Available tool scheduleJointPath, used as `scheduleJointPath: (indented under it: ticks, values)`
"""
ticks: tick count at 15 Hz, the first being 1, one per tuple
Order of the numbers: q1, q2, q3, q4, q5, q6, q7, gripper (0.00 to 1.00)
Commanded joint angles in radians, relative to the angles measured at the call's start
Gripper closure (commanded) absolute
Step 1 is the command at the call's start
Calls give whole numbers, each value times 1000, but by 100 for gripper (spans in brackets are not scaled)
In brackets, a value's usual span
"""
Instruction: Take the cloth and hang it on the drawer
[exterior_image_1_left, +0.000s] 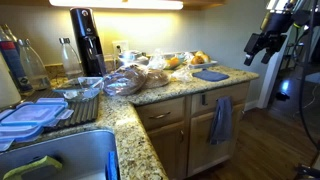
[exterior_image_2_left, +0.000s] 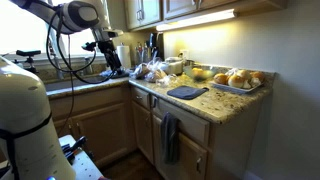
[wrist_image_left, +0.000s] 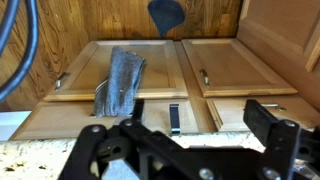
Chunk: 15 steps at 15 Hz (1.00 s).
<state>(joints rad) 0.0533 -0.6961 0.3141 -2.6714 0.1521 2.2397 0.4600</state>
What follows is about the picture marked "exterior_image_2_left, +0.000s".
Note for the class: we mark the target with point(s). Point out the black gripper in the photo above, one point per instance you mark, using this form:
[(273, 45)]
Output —
[(110, 53)]

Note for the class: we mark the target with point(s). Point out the blue terry cloth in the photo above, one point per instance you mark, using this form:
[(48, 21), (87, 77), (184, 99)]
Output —
[(186, 92)]

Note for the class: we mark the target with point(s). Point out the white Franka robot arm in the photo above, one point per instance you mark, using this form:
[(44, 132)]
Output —
[(23, 116)]

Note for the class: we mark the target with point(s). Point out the narrow wooden drawer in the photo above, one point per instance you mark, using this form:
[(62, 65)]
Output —
[(140, 97)]

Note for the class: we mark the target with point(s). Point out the wide wooden drawer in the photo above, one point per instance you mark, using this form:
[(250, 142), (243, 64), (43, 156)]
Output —
[(190, 123)]

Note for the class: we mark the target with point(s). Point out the blue dish rag pile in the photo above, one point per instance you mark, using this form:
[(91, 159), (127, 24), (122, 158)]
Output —
[(121, 73)]

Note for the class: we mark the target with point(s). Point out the white paper towel roll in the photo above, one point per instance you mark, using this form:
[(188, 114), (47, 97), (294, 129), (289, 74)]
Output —
[(124, 57)]

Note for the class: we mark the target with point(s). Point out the chrome soap dispenser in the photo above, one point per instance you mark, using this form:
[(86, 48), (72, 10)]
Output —
[(88, 66)]

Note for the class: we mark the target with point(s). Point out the utensil holder with utensils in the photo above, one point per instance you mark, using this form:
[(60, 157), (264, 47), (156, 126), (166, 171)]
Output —
[(142, 55)]

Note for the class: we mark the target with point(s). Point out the steel kitchen sink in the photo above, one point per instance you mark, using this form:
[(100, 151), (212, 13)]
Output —
[(63, 85)]

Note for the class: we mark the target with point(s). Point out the white countertop appliance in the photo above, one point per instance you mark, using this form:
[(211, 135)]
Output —
[(173, 66)]

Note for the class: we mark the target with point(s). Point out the wooden upper cabinet door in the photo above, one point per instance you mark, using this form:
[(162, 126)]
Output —
[(180, 7), (146, 11)]

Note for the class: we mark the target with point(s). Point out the wooden under-sink cabinet door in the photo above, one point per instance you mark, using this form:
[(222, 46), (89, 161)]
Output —
[(106, 131)]

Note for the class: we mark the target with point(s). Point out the narrow wooden lower cabinet door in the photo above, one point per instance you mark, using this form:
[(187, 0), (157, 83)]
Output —
[(143, 131)]

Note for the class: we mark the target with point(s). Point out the yellow orange fruit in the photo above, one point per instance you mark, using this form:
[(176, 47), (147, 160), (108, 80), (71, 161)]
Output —
[(197, 72)]

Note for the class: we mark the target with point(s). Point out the glass fruit bowl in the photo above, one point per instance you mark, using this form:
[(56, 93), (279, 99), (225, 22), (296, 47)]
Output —
[(200, 75)]

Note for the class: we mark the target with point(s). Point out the grey hanging towel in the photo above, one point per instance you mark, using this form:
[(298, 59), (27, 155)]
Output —
[(170, 138)]

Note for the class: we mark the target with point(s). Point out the black table clamp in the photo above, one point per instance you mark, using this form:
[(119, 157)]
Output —
[(75, 146)]

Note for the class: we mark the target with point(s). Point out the under-cabinet light strip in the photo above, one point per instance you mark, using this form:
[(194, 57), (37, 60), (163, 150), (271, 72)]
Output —
[(196, 19)]

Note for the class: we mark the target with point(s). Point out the kitchen window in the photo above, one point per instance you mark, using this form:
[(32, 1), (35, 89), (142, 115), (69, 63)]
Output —
[(20, 33)]

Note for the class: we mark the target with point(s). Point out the golden bread roll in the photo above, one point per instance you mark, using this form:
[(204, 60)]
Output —
[(236, 81), (220, 78), (243, 74), (258, 76)]

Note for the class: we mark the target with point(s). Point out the white perforated robot table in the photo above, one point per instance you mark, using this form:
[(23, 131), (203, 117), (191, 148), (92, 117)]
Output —
[(85, 166)]

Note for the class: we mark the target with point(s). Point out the white rectangular plate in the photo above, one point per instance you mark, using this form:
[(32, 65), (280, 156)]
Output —
[(236, 89)]

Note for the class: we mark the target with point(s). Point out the white wall outlet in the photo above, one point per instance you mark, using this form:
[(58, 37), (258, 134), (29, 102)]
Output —
[(184, 54)]

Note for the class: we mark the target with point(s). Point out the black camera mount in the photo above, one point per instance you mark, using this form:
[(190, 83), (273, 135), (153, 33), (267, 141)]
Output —
[(29, 53)]

